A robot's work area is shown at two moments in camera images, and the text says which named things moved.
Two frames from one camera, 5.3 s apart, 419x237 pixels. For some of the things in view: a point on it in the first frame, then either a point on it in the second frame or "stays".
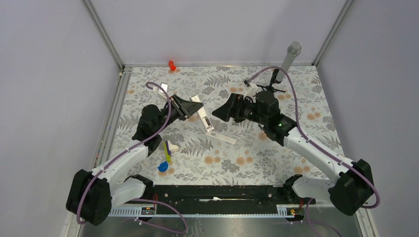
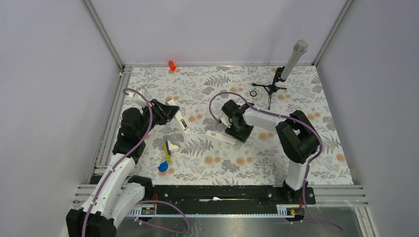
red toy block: [172, 67] stays
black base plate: [226, 199] stays
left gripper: [184, 108] → [165, 113]
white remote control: [203, 115] → [178, 117]
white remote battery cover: [222, 137] stays
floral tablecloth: [202, 148] stays
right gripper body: [247, 111] → [239, 133]
